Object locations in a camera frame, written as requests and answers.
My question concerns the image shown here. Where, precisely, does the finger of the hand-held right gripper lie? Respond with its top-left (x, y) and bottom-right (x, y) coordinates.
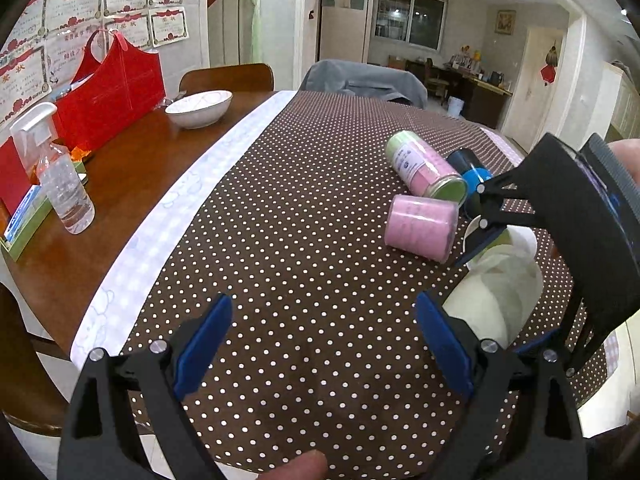
top-left (453, 160), bottom-right (551, 268)
top-left (516, 299), bottom-right (607, 377)

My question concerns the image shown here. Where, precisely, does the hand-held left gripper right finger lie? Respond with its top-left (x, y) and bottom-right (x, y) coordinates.
top-left (414, 291), bottom-right (587, 480)

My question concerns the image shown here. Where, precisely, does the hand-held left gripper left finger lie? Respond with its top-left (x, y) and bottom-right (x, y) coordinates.
top-left (56, 292), bottom-right (234, 480)

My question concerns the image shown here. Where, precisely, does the white cup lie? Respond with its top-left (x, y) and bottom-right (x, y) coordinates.
top-left (444, 225), bottom-right (544, 352)

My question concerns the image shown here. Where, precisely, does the blue cup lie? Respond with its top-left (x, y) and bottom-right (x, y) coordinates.
top-left (446, 147), bottom-right (495, 217)

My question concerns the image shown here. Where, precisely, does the pink and green cup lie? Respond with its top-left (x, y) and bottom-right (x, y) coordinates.
top-left (385, 130), bottom-right (469, 207)

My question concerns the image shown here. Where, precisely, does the person's right hand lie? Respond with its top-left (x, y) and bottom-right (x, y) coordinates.
top-left (612, 140), bottom-right (640, 187)

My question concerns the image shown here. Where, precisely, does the person's left hand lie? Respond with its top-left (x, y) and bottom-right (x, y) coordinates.
top-left (261, 450), bottom-right (329, 480)

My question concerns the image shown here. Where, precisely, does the white cabinet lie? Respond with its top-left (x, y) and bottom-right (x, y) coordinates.
top-left (602, 60), bottom-right (640, 143)

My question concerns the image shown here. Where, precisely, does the dark wooden desk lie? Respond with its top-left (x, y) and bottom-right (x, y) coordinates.
top-left (405, 57), bottom-right (513, 129)

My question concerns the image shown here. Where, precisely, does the white door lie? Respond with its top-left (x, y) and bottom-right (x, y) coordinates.
top-left (502, 27), bottom-right (568, 148)

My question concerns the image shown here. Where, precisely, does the brown polka dot tablecloth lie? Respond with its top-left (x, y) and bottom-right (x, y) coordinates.
top-left (70, 89), bottom-right (608, 476)

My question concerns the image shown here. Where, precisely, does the red hanging ornament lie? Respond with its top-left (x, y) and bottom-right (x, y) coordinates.
top-left (540, 42), bottom-right (560, 84)

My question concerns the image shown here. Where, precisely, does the wooden chair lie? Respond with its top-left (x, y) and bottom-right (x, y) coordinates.
top-left (0, 282), bottom-right (71, 433)
top-left (178, 63), bottom-right (275, 95)

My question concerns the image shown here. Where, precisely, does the grey covered chair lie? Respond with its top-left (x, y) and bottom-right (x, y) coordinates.
top-left (299, 59), bottom-right (428, 108)

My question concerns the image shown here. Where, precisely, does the clear spray bottle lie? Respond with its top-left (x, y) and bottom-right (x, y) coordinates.
top-left (9, 102), bottom-right (96, 235)

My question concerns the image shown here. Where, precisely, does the green tissue box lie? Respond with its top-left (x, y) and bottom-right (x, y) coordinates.
top-left (0, 184), bottom-right (53, 262)

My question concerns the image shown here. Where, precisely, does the white bowl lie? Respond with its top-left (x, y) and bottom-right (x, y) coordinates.
top-left (165, 90), bottom-right (234, 130)

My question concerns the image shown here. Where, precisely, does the window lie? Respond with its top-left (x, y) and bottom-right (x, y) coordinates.
top-left (375, 0), bottom-right (447, 52)

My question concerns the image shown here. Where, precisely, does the white refrigerator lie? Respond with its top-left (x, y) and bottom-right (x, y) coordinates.
top-left (320, 0), bottom-right (373, 65)

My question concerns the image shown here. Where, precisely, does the red box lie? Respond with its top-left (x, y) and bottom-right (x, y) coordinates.
top-left (0, 139), bottom-right (32, 211)

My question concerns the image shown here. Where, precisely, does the red bag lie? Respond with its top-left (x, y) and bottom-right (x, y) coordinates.
top-left (54, 29), bottom-right (167, 153)

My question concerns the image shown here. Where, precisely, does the green curtain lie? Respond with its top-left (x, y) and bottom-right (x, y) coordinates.
top-left (235, 0), bottom-right (263, 65)

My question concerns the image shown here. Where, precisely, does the wall of award certificates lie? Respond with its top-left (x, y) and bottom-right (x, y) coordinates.
top-left (0, 0), bottom-right (192, 107)

